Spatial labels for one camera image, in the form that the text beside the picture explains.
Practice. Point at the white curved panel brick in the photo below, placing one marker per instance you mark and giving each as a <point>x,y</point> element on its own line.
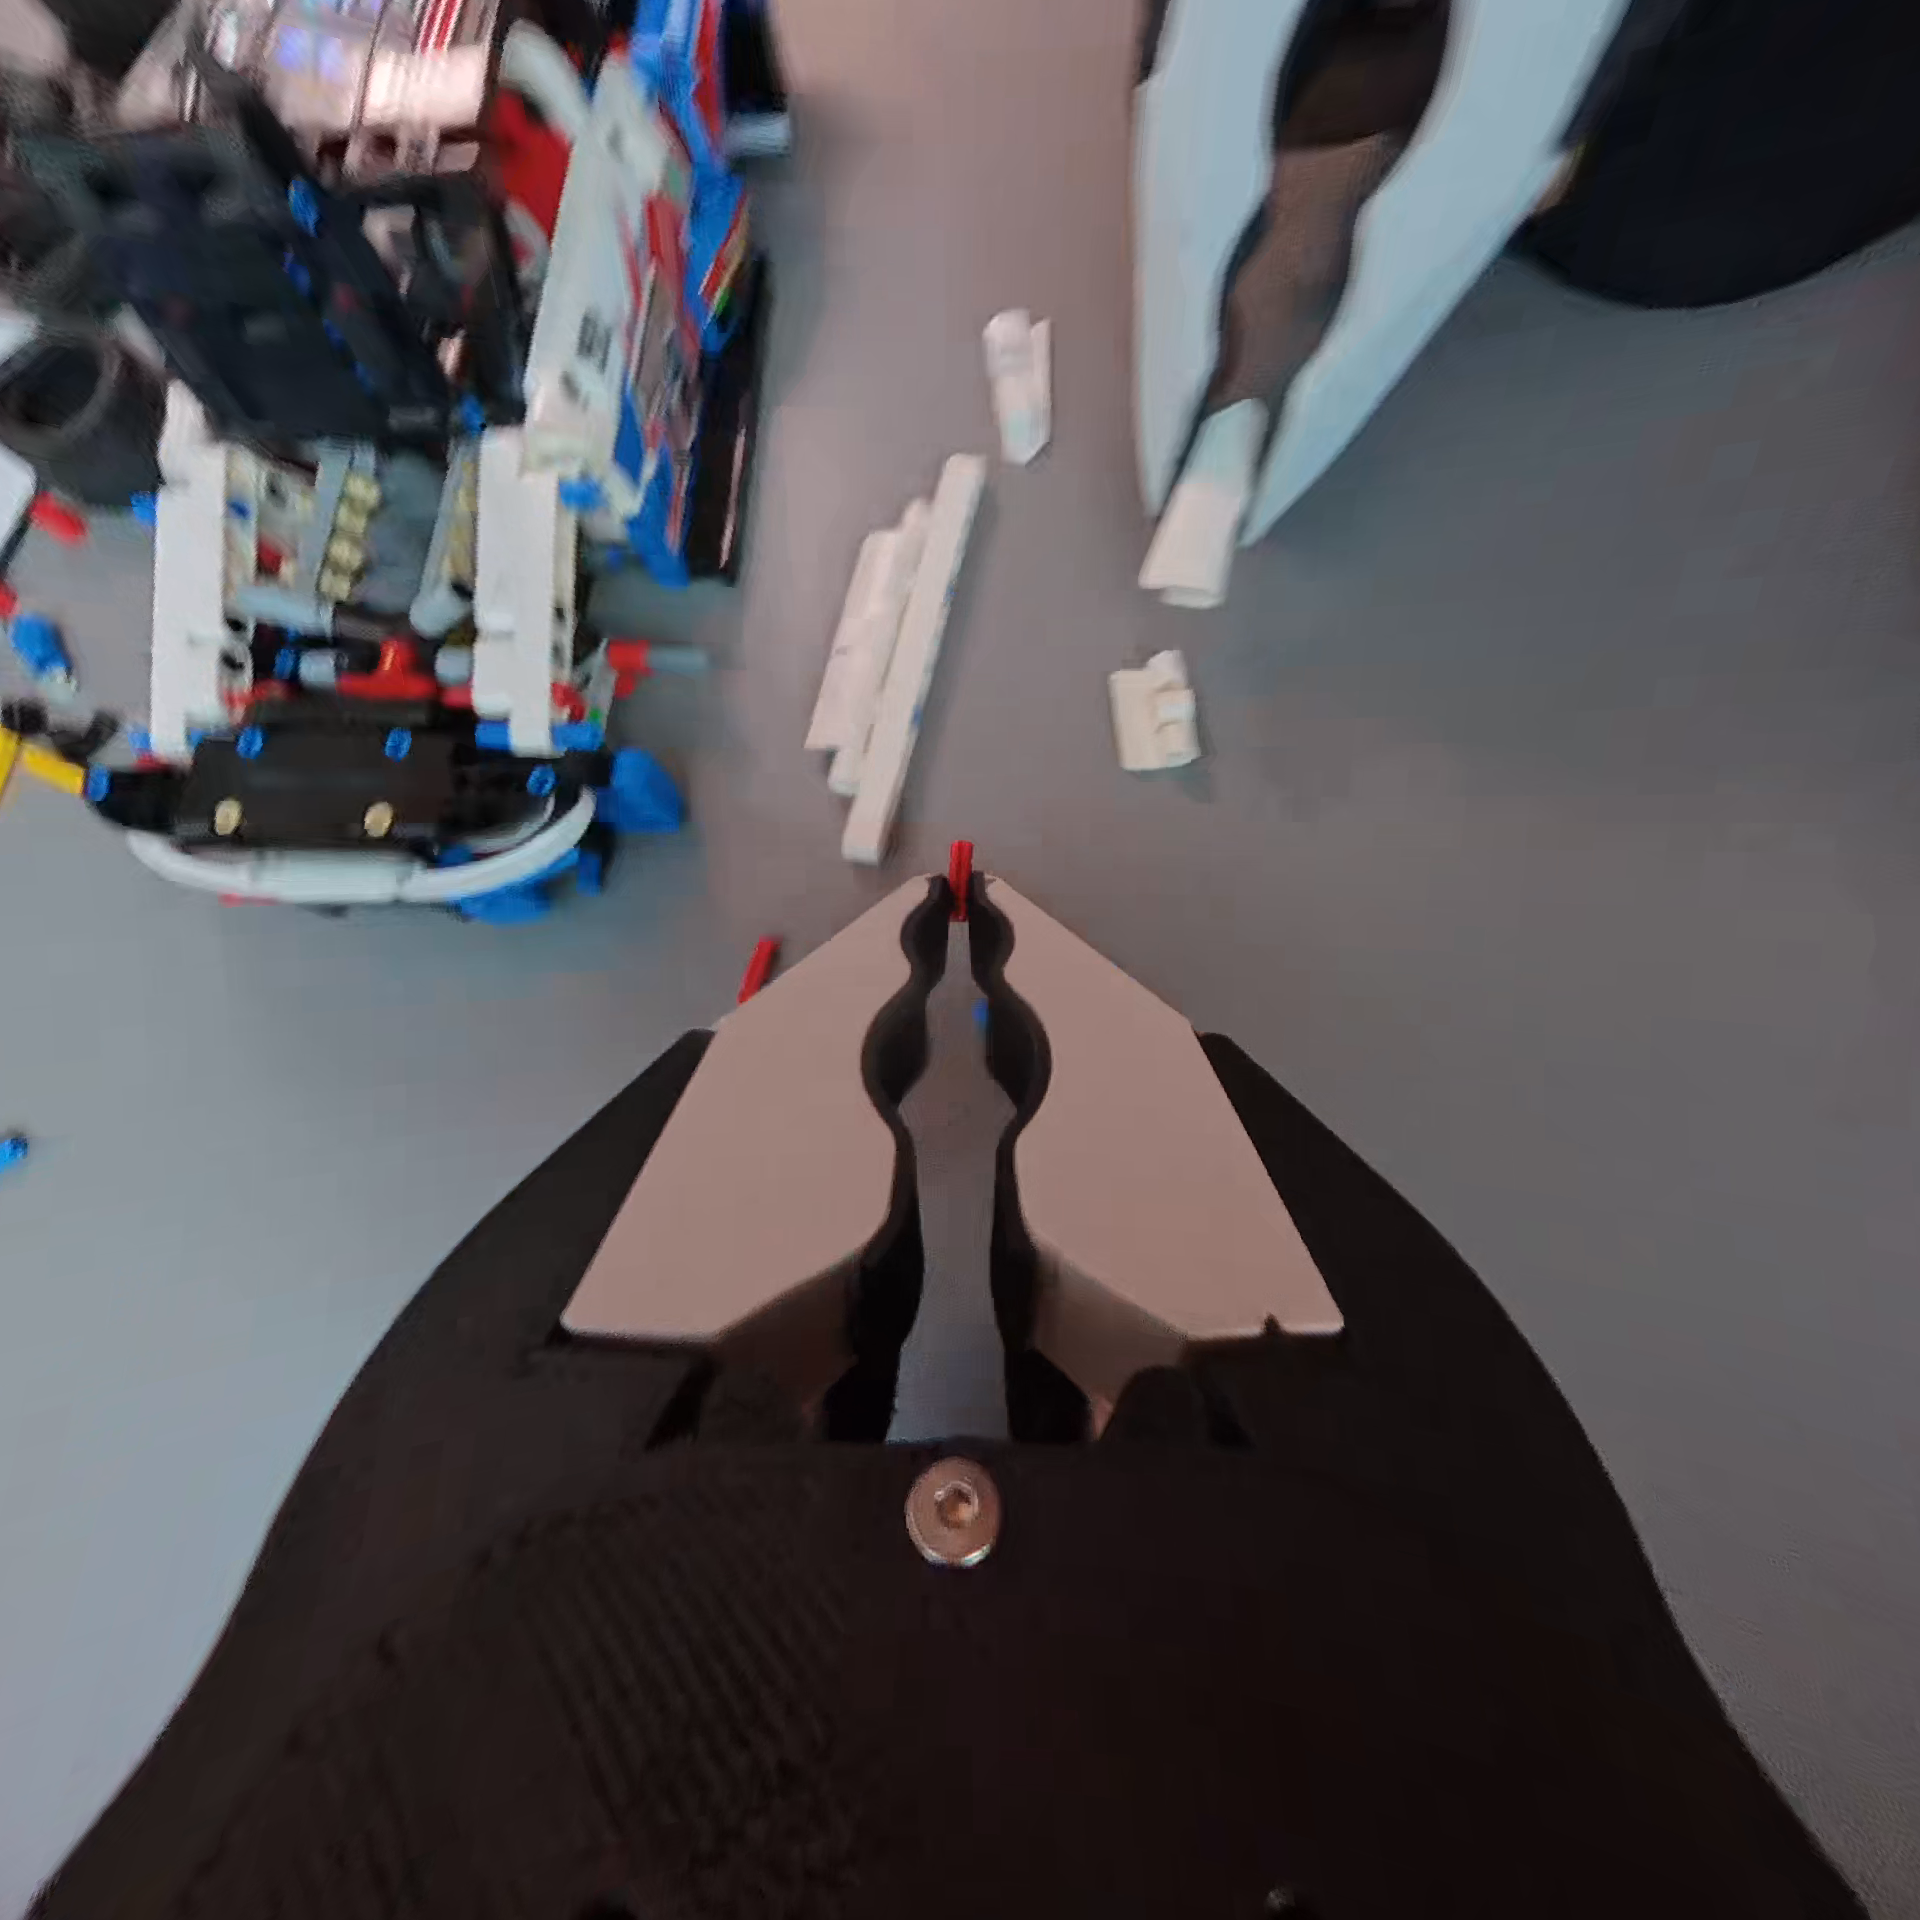
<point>1201,540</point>
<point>1018,388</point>

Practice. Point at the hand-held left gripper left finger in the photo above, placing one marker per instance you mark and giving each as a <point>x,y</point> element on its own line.
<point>735,1170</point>

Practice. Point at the small blue brick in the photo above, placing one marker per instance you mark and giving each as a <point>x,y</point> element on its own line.
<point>37,648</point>

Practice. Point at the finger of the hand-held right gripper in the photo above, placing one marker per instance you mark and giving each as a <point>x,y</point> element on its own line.
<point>1441,194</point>
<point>1193,225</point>

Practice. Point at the black cloth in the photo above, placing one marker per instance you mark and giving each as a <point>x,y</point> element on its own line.
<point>1723,182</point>

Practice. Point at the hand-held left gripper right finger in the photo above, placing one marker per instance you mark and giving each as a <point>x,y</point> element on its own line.
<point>1177,1170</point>

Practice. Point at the red connector pin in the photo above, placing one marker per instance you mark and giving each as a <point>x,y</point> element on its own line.
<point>961,870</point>
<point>759,967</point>

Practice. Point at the small red brick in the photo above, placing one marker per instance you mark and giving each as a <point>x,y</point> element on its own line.
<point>57,518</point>

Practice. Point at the toy brick race car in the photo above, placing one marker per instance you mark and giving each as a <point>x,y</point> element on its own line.
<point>509,569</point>

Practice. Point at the small white connector brick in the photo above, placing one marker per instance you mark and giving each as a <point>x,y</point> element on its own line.
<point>1152,716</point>

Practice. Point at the white beam and panel assembly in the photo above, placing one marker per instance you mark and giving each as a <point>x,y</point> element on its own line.
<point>900,675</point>

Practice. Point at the grey desk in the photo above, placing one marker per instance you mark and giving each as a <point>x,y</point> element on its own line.
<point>1425,750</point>

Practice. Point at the yellow brick piece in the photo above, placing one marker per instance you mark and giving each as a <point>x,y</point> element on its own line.
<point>37,769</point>

